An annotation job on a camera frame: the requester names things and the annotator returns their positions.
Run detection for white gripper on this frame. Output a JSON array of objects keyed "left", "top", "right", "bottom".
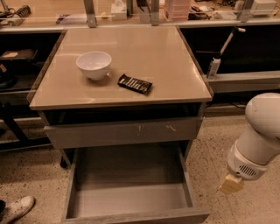
[{"left": 220, "top": 143, "right": 268, "bottom": 194}]

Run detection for grey drawer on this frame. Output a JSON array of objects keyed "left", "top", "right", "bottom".
[
  {"left": 45, "top": 116, "right": 202, "bottom": 149},
  {"left": 61, "top": 144, "right": 210, "bottom": 224}
]

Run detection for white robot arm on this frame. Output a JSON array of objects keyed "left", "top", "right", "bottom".
[{"left": 220, "top": 93, "right": 280, "bottom": 194}]

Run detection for grey top drawer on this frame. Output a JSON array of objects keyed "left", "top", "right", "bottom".
[{"left": 45, "top": 116, "right": 202, "bottom": 149}]

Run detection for grey drawer cabinet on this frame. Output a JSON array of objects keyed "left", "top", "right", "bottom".
[{"left": 30, "top": 26, "right": 213, "bottom": 166}]

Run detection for black snack bar packet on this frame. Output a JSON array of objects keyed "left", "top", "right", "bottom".
[{"left": 117, "top": 73, "right": 152, "bottom": 94}]

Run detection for white bowl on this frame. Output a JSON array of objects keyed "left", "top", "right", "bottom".
[{"left": 76, "top": 52, "right": 112, "bottom": 81}]

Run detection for pink stacked trays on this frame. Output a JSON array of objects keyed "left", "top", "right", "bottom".
[{"left": 164, "top": 0, "right": 191, "bottom": 21}]

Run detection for white tissue box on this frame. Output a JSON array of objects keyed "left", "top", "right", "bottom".
[{"left": 111, "top": 0, "right": 127, "bottom": 21}]

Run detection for white sneaker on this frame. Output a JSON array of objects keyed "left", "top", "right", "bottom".
[{"left": 0, "top": 196, "right": 35, "bottom": 224}]

